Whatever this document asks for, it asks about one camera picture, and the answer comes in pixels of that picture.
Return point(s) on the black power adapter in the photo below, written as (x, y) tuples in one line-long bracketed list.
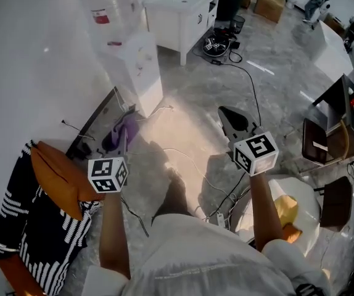
[(216, 62)]

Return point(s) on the small orange pillow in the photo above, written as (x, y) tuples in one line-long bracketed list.
[(291, 232)]

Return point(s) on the white water dispenser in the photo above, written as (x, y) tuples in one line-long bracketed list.
[(140, 69)]

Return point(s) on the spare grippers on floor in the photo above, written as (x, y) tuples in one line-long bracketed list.
[(215, 45)]

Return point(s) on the person's left forearm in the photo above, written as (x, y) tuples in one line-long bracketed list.
[(113, 227)]

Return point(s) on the black desk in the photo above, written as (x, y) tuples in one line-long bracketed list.
[(346, 109)]

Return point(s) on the person's white shirt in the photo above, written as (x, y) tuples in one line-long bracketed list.
[(201, 257)]

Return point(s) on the white vanity cabinet with sink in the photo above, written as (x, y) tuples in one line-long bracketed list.
[(180, 14)]

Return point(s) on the dark brown stool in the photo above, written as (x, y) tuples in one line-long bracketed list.
[(337, 202)]

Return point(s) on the person's right forearm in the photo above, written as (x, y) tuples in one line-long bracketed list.
[(265, 211)]

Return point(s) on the yellow cloth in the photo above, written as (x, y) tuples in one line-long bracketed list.
[(288, 210)]

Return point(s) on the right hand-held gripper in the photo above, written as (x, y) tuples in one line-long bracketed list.
[(255, 153)]

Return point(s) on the white counter block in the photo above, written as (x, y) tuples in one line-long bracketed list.
[(332, 48)]

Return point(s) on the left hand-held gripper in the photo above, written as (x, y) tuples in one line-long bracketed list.
[(107, 174)]

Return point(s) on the white bucket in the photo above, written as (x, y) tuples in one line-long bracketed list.
[(292, 0)]

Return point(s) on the clear water bottle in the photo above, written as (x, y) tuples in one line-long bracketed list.
[(115, 8)]

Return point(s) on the black white striped blanket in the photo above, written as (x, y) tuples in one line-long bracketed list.
[(44, 236)]

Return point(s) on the brown chair with wooden frame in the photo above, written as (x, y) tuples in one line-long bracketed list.
[(315, 140)]

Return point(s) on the large cardboard box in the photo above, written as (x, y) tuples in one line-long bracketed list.
[(269, 2)]

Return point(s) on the purple cloth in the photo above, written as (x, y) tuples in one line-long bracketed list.
[(127, 132)]

